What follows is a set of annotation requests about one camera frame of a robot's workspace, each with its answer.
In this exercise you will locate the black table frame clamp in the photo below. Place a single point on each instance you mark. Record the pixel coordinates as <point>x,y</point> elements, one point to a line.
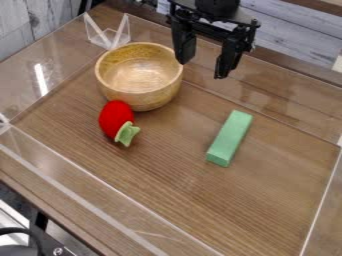
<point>26,240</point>

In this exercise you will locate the red plush strawberry toy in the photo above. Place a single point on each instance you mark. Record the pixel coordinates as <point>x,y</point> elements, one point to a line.
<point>117,122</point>

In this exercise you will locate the green rectangular block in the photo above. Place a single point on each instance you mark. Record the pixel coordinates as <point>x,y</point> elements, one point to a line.
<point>229,138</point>

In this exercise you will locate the brown wooden bowl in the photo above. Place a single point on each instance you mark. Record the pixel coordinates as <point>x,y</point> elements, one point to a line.
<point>139,74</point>

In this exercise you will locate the clear acrylic corner bracket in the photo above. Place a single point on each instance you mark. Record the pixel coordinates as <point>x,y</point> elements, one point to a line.
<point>107,38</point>

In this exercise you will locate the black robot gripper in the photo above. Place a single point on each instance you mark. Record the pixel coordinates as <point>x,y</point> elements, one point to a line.
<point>217,18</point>

